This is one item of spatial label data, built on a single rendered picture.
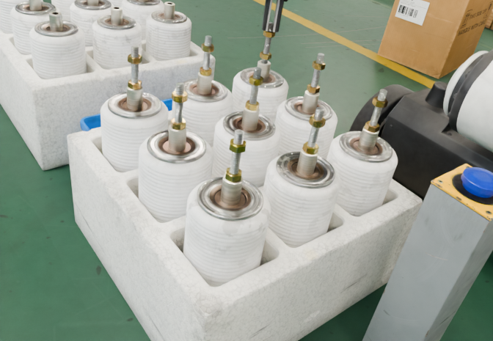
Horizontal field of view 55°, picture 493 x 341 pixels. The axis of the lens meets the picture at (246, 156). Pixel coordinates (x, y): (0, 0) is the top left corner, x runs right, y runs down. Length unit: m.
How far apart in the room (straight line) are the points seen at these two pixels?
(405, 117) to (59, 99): 0.65
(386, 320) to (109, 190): 0.40
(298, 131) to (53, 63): 0.47
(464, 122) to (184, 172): 0.42
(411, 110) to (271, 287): 0.53
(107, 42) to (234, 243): 0.57
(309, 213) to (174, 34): 0.56
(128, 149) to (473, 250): 0.45
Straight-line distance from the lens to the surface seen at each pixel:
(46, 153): 0.99
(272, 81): 0.82
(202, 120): 0.73
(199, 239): 0.53
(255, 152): 0.64
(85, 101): 0.96
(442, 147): 0.93
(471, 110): 0.75
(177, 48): 1.04
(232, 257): 0.53
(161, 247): 0.58
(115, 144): 0.69
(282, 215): 0.60
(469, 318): 0.88
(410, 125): 0.95
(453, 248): 0.56
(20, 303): 0.78
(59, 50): 0.94
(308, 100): 0.73
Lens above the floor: 0.59
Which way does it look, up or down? 34 degrees down
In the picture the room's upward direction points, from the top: 9 degrees clockwise
